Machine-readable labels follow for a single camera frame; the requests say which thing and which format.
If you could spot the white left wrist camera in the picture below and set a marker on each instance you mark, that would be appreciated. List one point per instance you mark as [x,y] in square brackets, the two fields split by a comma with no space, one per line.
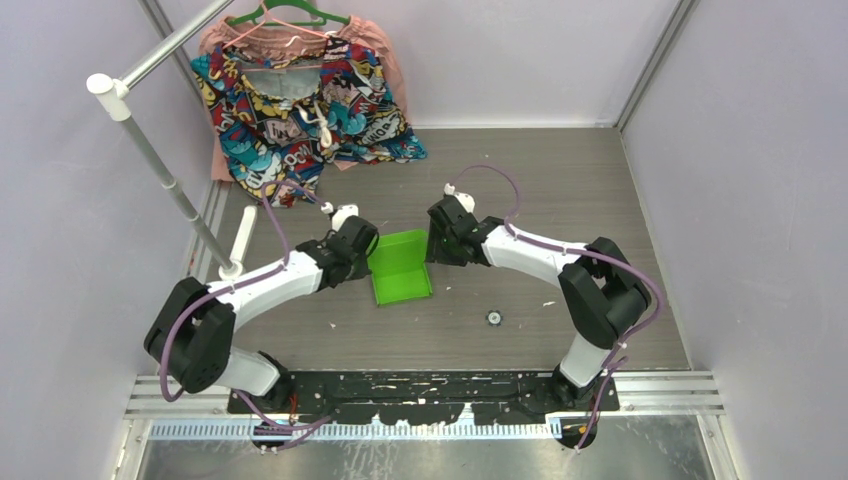
[339,214]

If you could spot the green clothes hanger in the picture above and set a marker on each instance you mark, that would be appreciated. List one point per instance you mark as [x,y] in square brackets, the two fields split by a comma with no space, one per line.
[295,13]

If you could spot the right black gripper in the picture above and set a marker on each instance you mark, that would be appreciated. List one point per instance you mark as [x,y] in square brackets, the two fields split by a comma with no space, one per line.
[436,251]

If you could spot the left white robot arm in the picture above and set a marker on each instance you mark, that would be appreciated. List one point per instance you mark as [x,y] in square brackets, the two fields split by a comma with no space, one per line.
[192,336]

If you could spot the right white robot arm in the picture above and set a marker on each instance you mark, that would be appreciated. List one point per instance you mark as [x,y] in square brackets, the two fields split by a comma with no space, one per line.
[604,294]

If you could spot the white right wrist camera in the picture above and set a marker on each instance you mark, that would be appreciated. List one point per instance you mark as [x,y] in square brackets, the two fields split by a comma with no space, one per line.
[465,199]

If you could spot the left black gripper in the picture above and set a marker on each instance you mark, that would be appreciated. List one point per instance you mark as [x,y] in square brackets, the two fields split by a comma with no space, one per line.
[363,269]

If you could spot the colorful patterned shirt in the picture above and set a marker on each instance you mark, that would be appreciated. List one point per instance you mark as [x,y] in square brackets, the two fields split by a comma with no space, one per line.
[284,104]

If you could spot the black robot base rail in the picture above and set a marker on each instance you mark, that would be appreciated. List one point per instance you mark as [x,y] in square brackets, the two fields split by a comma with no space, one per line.
[429,397]

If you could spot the metal clothes rack pole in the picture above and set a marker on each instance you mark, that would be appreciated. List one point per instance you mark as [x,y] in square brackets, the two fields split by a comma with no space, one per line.
[112,93]

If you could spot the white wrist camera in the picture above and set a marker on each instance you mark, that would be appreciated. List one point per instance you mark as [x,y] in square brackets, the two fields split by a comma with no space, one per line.
[465,199]
[339,214]

